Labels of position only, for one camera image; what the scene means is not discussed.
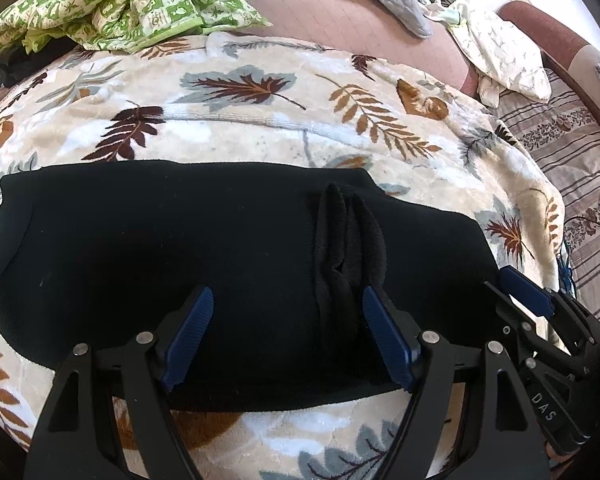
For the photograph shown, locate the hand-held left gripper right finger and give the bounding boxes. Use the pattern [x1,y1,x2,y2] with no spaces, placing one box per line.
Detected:
[362,285,551,480]

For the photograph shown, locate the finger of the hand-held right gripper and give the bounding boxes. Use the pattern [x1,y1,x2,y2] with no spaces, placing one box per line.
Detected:
[485,282,581,373]
[499,266,600,356]

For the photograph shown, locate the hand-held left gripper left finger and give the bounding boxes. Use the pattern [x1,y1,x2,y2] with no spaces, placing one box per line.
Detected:
[24,285,216,480]

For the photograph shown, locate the black pants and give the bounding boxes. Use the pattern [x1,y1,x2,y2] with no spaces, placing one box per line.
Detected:
[0,160,511,413]

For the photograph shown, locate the striped floral bed sheet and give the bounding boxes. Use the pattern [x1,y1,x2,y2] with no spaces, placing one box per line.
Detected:
[495,67,600,331]

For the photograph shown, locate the leaf print fleece blanket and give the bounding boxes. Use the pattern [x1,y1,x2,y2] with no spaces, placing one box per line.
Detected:
[0,32,573,480]

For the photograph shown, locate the white floral pillow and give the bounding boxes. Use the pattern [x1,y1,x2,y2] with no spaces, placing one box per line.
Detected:
[450,0,552,108]

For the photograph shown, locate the reddish brown headboard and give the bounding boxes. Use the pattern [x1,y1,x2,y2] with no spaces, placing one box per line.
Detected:
[497,1,600,126]

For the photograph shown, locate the pale teal cloth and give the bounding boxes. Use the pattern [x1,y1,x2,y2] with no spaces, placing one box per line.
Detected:
[420,0,465,27]

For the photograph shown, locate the pink mattress cover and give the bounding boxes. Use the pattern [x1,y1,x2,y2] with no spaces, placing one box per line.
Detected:
[230,0,481,96]

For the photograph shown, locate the green checked blanket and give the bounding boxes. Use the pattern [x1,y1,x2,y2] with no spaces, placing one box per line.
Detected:
[0,0,273,57]

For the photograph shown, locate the black cable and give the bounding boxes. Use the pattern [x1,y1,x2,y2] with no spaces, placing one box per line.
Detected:
[564,214,600,242]

